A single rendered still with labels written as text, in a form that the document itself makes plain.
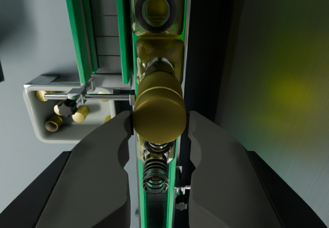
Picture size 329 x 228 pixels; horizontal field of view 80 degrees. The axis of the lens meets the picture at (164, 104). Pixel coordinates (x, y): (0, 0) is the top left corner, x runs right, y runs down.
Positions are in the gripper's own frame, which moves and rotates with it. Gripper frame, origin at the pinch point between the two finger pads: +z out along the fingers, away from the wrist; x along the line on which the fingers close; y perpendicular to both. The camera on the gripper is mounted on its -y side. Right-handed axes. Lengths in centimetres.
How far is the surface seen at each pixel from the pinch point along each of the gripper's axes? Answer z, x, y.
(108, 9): 30.5, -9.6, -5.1
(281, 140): 4.2, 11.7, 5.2
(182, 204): 17.5, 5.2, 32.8
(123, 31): 22.0, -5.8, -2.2
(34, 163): 44, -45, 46
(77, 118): 37.1, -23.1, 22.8
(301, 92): 3.8, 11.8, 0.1
